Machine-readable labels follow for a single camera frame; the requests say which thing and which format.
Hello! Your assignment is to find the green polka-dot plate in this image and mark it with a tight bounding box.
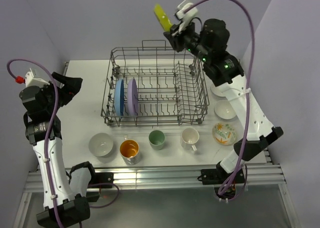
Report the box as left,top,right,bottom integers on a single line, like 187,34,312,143
153,4,172,32

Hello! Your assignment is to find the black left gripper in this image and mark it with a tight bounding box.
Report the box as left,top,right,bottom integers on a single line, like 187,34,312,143
40,72,82,115

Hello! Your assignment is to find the floral painted bowl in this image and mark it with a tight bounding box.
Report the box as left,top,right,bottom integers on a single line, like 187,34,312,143
212,122,237,146

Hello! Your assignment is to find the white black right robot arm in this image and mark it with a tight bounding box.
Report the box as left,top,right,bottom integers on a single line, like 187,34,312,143
163,18,284,183

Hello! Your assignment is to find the aluminium frame rail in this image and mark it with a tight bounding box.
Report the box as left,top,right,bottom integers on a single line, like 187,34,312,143
14,162,301,228

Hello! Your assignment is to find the green cup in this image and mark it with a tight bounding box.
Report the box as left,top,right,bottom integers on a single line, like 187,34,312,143
148,130,166,150

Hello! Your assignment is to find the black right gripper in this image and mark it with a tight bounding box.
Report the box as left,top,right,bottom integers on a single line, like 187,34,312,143
162,19,210,63

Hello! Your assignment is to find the blue plastic plate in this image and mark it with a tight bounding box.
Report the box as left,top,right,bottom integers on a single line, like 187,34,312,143
114,79,125,116

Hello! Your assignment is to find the cream white mug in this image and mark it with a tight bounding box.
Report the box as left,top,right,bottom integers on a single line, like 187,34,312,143
180,128,200,153

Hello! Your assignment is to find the lilac plastic plate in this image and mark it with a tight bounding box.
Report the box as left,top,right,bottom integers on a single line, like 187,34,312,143
127,78,138,116

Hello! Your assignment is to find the grey wire dish rack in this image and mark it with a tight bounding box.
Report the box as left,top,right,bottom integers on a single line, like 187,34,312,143
100,40,210,127

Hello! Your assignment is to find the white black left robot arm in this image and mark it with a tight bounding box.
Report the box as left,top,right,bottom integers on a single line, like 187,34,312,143
19,69,113,228

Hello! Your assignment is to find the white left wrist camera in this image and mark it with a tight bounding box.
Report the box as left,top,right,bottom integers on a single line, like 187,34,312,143
15,68,49,88

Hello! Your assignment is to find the floral mug orange inside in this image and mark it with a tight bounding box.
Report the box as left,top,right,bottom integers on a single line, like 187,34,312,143
119,135,140,165

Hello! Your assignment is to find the white bowl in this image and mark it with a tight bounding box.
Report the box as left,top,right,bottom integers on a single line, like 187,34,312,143
214,100,236,120
88,133,114,157
210,84,225,98

